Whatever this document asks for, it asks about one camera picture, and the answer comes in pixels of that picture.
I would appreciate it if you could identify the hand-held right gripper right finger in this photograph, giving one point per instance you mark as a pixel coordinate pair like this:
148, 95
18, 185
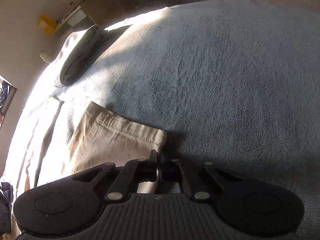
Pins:
166, 170

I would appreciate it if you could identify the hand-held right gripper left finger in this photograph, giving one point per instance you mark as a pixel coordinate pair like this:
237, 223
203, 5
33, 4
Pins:
155, 161

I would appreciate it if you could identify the beige pants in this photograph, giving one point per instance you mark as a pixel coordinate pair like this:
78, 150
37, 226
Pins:
112, 135

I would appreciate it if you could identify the grey folded garment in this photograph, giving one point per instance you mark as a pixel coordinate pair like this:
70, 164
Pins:
77, 55

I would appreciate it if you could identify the blue denim jeans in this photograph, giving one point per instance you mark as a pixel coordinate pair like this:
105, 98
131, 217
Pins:
5, 205

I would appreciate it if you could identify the white desk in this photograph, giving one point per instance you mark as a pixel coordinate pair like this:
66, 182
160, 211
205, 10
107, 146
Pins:
75, 20

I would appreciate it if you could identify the yellow box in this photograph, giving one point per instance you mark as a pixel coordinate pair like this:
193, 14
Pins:
46, 25

